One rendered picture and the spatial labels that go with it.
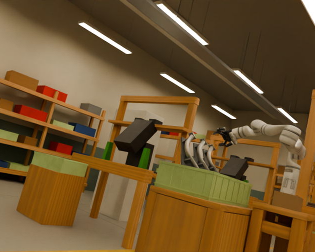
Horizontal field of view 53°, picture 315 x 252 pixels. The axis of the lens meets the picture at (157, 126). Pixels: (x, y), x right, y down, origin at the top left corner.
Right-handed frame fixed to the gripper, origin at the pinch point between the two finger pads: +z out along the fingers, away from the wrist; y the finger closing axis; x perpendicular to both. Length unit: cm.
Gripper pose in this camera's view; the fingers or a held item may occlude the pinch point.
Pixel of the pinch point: (216, 139)
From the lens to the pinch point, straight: 229.7
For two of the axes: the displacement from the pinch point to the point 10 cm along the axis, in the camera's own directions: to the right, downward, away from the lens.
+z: -7.4, 2.6, 6.2
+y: -4.8, -8.5, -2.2
